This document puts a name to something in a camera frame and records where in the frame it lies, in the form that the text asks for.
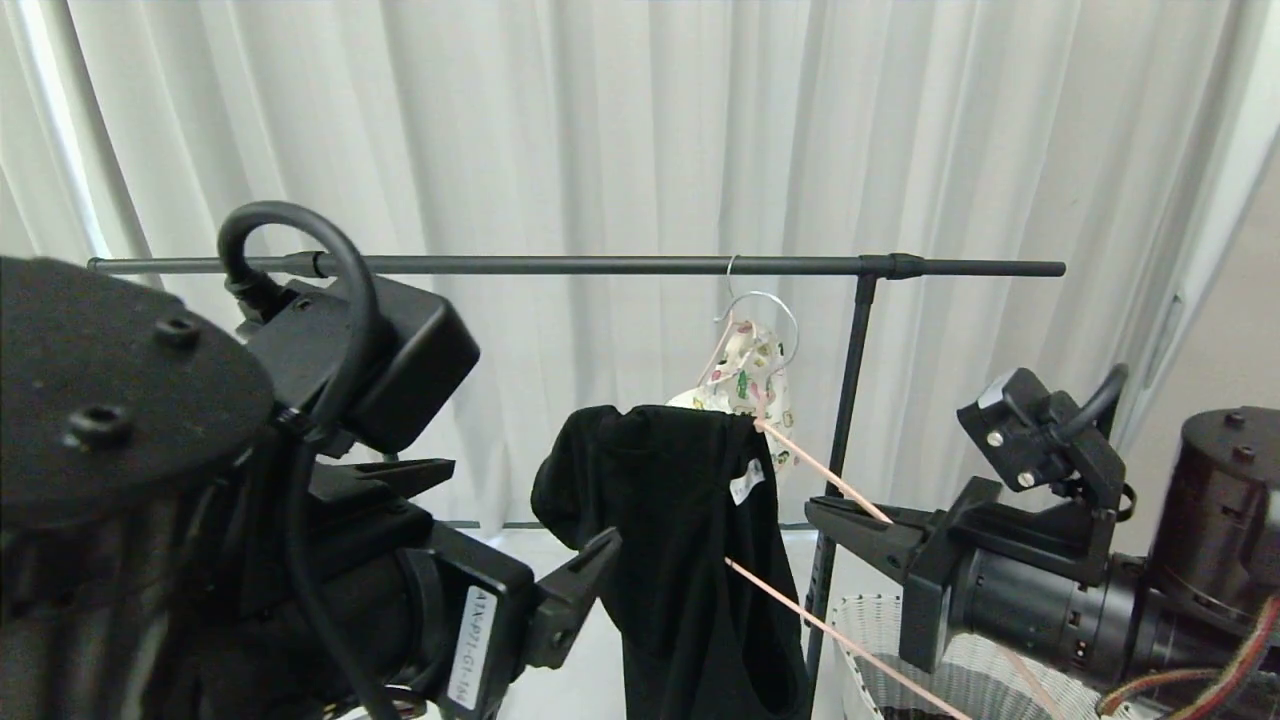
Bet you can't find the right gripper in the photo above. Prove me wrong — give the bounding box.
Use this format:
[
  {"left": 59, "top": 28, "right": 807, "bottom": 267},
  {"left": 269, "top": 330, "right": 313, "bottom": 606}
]
[{"left": 805, "top": 497, "right": 1161, "bottom": 691}]

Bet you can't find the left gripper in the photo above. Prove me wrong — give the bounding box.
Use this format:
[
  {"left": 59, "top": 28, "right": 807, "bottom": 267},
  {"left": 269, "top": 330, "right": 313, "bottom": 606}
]
[{"left": 260, "top": 457, "right": 623, "bottom": 720}]

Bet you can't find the pink clothes hanger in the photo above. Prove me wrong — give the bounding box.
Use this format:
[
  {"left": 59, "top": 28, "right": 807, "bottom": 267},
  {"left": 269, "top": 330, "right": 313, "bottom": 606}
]
[
  {"left": 695, "top": 255, "right": 771, "bottom": 421},
  {"left": 715, "top": 290, "right": 1066, "bottom": 720}
]

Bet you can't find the black garment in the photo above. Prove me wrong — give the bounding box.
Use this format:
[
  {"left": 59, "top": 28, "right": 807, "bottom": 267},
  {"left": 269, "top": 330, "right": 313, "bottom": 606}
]
[{"left": 530, "top": 403, "right": 813, "bottom": 720}]

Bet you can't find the cream printed garment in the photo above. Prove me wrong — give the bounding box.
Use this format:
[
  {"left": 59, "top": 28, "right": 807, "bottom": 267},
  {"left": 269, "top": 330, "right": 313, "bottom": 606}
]
[{"left": 668, "top": 320, "right": 801, "bottom": 476}]

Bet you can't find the white laundry basket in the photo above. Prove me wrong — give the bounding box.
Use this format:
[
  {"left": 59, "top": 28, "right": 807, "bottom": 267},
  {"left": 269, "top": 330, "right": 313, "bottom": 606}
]
[{"left": 830, "top": 595, "right": 1141, "bottom": 720}]

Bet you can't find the black clothes rack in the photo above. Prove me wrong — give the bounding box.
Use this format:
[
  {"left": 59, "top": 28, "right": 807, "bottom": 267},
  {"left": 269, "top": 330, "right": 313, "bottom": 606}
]
[{"left": 87, "top": 253, "right": 1066, "bottom": 691}]

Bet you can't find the large grey board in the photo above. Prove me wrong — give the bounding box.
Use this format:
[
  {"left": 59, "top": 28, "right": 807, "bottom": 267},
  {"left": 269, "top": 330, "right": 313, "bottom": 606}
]
[{"left": 1120, "top": 170, "right": 1280, "bottom": 521}]

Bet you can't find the white curtain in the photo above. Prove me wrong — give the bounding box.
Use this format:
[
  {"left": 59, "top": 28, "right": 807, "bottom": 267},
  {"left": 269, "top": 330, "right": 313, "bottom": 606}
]
[{"left": 0, "top": 0, "right": 1280, "bottom": 531}]

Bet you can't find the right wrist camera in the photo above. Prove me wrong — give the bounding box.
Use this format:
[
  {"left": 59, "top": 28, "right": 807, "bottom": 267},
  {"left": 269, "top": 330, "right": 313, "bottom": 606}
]
[{"left": 935, "top": 367, "right": 1136, "bottom": 586}]

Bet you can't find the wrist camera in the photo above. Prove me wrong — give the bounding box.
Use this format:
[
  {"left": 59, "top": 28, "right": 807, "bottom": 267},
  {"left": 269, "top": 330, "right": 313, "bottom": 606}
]
[
  {"left": 935, "top": 367, "right": 1136, "bottom": 586},
  {"left": 240, "top": 275, "right": 481, "bottom": 456}
]

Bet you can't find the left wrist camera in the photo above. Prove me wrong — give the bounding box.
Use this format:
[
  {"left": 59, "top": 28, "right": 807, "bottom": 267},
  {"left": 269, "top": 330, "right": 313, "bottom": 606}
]
[{"left": 240, "top": 275, "right": 481, "bottom": 456}]

